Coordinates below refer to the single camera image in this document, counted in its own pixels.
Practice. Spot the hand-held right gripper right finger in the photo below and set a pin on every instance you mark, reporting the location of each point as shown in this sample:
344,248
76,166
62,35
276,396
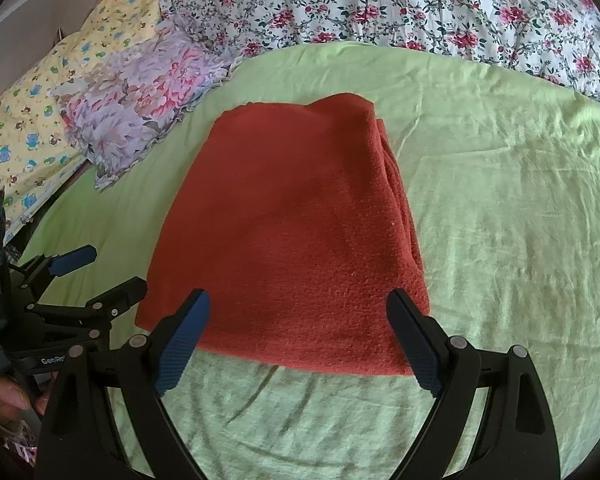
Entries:
420,345

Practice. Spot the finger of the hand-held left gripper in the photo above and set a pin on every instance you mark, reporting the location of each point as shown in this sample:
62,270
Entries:
122,294
72,259

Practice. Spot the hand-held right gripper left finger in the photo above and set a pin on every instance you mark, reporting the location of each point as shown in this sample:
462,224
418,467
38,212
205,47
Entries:
182,347

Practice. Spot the red knitted sweater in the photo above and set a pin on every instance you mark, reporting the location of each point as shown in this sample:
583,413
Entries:
290,230

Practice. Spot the person's left hand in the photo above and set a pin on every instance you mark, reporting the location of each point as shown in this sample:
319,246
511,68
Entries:
5,397

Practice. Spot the green bed sheet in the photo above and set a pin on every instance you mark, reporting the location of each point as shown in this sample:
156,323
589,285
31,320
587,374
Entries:
505,235

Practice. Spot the yellow printed pillow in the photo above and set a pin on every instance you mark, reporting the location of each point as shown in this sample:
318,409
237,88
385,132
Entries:
35,125

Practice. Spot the lilac floral pillow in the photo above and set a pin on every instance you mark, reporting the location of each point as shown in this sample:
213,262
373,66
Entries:
140,95

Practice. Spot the white floral quilt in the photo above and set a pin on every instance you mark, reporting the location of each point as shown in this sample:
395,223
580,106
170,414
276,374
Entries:
405,5

